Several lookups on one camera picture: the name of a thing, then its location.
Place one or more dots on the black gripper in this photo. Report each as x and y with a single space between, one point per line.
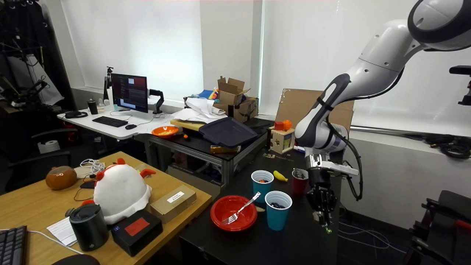
322 189

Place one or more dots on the white sweet green brown wrapper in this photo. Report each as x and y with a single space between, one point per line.
326 227

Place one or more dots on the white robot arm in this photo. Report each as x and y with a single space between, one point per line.
382 64

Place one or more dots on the red plastic cup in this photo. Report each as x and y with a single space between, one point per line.
297 184

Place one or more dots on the blue plastic cup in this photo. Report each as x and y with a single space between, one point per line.
276 215
260 189

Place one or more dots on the yellow toy banana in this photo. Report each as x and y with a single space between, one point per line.
279 176

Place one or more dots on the white plastic spoon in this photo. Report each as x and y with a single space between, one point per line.
243 209

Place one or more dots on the wooden toy box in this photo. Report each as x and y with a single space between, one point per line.
281 142

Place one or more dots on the orange toy ball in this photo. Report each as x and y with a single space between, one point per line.
282 126

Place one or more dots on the red plastic bowl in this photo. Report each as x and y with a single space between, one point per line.
220 214

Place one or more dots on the brown cardboard sheet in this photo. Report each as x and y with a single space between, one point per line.
294 103

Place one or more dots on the dark blue tote lid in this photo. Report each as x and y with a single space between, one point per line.
228 133

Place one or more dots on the large cardboard box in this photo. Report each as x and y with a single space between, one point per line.
245 109

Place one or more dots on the open cardboard box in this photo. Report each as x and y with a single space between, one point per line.
229 96

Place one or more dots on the tan flat box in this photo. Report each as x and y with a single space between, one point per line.
170 201

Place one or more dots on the white paper pile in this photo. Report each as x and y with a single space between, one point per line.
200 108

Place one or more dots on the orange bowl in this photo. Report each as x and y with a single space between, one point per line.
166 133

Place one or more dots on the black box red label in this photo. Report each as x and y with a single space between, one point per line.
137 230

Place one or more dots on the white hard hat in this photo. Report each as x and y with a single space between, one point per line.
119 192

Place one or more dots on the black computer mouse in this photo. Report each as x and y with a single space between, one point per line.
129 127

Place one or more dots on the computer monitor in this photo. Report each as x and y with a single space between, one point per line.
129 93

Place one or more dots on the black keyboard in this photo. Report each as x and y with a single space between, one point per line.
110 121
11 248

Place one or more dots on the black cylinder speaker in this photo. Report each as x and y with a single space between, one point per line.
88 229

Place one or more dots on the clear round container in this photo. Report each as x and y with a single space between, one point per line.
89 167

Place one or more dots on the black mug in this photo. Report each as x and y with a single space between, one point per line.
92 108

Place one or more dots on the white office desk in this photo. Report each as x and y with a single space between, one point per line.
82 123

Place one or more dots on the white paper sheet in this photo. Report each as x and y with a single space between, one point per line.
60 232

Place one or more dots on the brown ball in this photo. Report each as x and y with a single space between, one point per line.
60 179

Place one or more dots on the grey tissue box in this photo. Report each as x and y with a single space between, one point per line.
48 148

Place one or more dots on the wooden desk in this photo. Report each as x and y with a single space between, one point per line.
29 207

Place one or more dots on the black office chair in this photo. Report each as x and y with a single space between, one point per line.
29 167

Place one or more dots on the dark coats on rack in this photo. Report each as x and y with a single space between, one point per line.
29 49

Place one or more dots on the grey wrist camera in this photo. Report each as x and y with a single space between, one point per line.
338 170

